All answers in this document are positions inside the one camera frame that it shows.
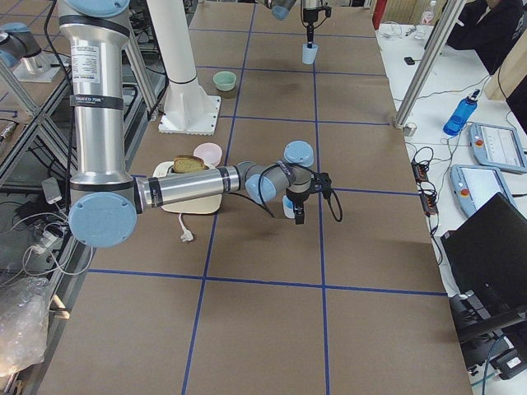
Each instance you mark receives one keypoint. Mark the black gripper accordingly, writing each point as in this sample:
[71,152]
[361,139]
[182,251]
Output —
[297,199]
[310,17]

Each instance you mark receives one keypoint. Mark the light blue cup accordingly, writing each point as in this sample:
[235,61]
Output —
[288,207]
[309,52]

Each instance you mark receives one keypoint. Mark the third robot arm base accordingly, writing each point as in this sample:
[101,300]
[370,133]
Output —
[21,53]

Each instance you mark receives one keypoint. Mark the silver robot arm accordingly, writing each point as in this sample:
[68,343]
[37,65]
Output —
[281,9]
[106,199]

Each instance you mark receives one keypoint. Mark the cream toaster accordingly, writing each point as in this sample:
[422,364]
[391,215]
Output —
[198,206]

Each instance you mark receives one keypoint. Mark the green bowl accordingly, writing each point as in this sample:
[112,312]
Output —
[224,80]

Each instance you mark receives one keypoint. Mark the pink bowl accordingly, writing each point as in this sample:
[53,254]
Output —
[209,152]

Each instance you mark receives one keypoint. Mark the toast slice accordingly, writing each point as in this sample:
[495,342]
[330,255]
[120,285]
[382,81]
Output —
[186,164]

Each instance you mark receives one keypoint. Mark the orange black adapter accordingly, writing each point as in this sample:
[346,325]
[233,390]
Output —
[426,189]

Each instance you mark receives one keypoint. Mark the white pillar with base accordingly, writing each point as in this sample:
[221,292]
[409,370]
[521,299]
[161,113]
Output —
[187,109]

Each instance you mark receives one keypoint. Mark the blue water bottle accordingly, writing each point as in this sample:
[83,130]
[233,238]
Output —
[461,115]

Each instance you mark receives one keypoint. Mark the near teach pendant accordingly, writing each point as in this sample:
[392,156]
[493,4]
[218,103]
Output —
[474,185]

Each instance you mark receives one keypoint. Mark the teach pendant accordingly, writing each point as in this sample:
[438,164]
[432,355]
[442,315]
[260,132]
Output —
[474,185]
[497,146]

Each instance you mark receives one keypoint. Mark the person in black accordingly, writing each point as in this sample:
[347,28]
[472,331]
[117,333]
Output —
[490,28]

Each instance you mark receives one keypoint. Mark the black laptop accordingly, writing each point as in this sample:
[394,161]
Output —
[487,254]

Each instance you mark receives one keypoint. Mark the far teach pendant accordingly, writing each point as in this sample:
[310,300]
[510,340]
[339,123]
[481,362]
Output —
[497,146]

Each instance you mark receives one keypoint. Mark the plastic bag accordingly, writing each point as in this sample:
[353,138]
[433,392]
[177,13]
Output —
[24,323]

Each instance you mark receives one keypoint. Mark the aluminium frame post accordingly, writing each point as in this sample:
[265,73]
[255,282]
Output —
[435,44]

